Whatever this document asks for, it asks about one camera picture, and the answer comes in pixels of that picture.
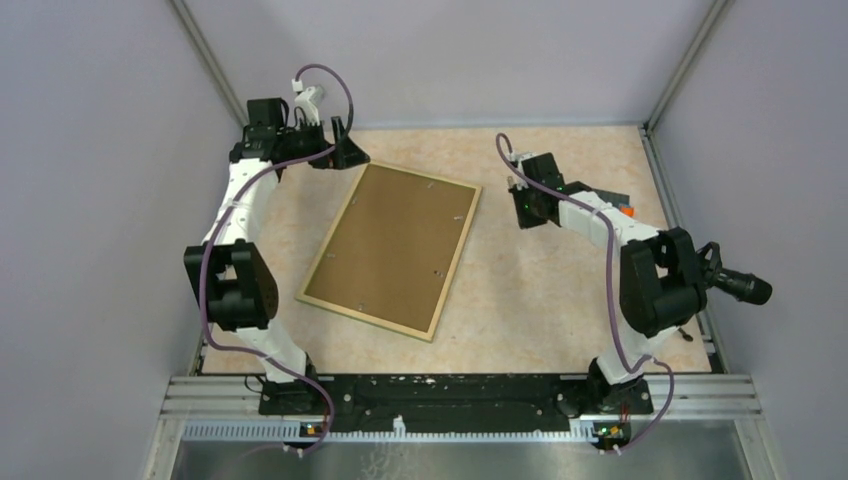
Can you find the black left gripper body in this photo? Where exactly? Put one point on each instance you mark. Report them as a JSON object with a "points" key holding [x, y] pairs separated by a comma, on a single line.
{"points": [[306, 142]]}

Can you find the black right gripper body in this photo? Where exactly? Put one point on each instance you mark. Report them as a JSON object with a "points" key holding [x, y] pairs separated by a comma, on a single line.
{"points": [[525, 208]]}

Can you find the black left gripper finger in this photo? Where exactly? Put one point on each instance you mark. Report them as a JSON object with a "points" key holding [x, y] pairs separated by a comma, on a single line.
{"points": [[341, 151], [356, 157]]}

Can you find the green wooden picture frame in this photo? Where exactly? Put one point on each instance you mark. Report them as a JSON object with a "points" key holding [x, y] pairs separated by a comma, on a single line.
{"points": [[391, 252]]}

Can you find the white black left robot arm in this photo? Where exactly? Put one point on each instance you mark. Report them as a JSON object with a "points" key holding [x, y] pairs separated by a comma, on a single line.
{"points": [[236, 292]]}

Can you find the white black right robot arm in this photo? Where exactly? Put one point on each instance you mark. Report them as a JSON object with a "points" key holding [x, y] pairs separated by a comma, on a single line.
{"points": [[653, 280]]}

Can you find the grey building brick plate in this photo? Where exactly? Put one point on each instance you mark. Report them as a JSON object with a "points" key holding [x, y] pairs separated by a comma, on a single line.
{"points": [[616, 199]]}

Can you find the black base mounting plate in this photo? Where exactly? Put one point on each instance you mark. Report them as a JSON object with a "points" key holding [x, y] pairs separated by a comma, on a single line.
{"points": [[454, 403]]}

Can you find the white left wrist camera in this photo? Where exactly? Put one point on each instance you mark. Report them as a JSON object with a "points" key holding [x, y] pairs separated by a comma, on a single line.
{"points": [[308, 99]]}

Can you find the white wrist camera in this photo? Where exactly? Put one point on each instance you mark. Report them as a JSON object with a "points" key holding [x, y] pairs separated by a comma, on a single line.
{"points": [[308, 99], [519, 179]]}

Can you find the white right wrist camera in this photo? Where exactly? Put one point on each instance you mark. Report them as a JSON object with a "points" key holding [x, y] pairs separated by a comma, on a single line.
{"points": [[519, 179]]}

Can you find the brown frame backing board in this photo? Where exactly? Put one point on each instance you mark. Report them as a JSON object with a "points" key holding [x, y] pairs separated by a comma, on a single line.
{"points": [[391, 250]]}

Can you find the black camera on tripod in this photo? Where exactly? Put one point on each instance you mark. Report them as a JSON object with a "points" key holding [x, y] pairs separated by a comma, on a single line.
{"points": [[744, 287]]}

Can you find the aluminium front rail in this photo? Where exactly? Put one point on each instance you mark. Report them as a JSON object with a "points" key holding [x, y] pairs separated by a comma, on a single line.
{"points": [[225, 407]]}

